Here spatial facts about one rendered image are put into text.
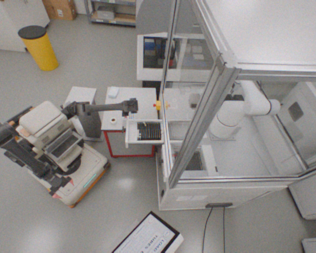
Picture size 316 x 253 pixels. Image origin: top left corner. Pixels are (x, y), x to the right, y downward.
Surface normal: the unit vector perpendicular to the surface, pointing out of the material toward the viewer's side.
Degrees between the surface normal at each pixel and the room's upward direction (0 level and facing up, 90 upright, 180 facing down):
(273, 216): 0
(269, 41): 0
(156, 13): 90
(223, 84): 90
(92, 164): 0
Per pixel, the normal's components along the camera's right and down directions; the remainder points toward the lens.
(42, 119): 0.62, -0.11
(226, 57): 0.07, -0.58
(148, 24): 0.05, 0.81
